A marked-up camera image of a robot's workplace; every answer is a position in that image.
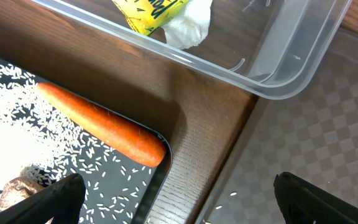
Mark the clear plastic bin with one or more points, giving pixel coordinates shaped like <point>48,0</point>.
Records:
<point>270,48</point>

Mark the black waste bin tray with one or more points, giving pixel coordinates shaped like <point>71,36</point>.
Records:
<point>154,180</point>

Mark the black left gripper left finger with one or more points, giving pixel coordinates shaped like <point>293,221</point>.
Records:
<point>59,203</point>

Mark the white paper napkin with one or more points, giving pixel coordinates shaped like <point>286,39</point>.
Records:
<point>190,26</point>

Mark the orange carrot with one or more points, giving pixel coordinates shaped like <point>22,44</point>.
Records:
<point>128,138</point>

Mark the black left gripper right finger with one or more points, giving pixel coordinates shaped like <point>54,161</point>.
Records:
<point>302,202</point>

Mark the dark brown serving tray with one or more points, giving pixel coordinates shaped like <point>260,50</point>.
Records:
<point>313,135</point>

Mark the foil snack wrapper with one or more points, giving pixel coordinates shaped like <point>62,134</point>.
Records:
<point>145,16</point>

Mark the pile of white rice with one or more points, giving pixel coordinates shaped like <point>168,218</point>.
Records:
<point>26,133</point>

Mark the brown dried mushroom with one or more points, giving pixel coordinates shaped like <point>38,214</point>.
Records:
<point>17,190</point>

